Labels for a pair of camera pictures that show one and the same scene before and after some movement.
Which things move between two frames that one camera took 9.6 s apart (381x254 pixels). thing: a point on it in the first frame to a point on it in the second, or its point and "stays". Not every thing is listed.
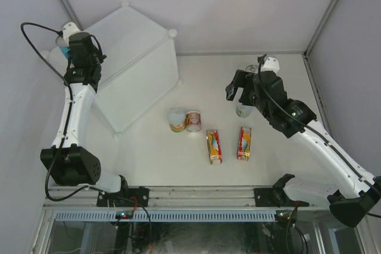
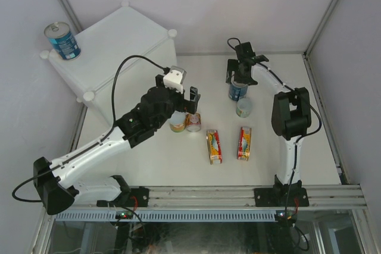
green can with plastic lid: (243, 111) stays
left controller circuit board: (124, 215) stays
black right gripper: (238, 82) to (234, 65)
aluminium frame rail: (68, 197) stays
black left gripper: (100, 56) to (184, 105)
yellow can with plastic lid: (177, 118) stays
